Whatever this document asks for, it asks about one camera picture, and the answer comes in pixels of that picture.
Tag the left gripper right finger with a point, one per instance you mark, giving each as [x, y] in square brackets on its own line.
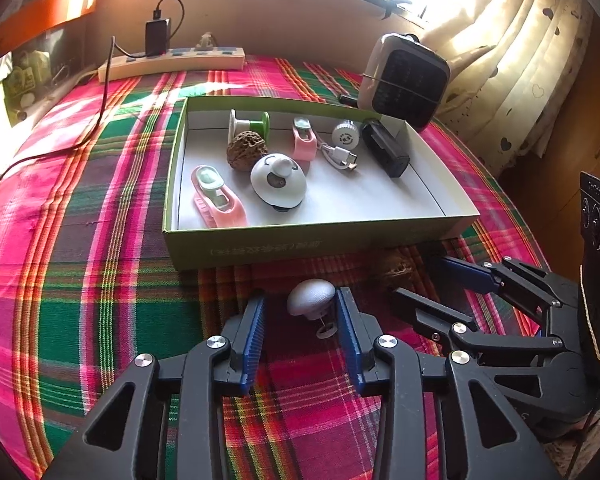
[480, 435]

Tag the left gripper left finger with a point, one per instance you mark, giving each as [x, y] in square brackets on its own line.
[124, 434]

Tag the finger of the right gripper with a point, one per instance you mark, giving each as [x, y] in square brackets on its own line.
[470, 272]
[454, 330]

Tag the smooth brown walnut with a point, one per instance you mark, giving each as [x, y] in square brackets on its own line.
[391, 270]

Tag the white mushroom hook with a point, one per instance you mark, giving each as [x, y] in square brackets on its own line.
[313, 299]

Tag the black rectangular device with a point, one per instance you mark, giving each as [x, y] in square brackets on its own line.
[385, 148]

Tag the white round cap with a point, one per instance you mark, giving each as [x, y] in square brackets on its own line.
[346, 135]

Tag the white panda toy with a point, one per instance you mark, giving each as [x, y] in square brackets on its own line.
[279, 181]

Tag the small pink clip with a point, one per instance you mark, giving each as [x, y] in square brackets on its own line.
[305, 140]

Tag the large pink clip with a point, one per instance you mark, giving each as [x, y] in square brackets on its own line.
[217, 204]

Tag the round dark brown walnut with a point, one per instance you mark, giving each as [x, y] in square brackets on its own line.
[245, 150]

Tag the green white spool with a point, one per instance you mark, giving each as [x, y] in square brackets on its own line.
[260, 126]

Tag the green white cardboard box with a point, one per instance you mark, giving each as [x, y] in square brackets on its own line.
[351, 204]

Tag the cream heart curtain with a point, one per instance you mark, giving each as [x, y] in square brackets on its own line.
[518, 61]

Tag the grey black desk fan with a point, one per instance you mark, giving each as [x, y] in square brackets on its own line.
[403, 79]

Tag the beige power strip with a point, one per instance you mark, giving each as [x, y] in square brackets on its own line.
[177, 60]

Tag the white plug on strip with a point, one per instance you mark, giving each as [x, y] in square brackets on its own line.
[206, 42]

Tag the black charger adapter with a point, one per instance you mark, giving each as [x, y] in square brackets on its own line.
[157, 37]

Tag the orange tray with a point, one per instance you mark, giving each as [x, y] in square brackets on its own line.
[39, 16]

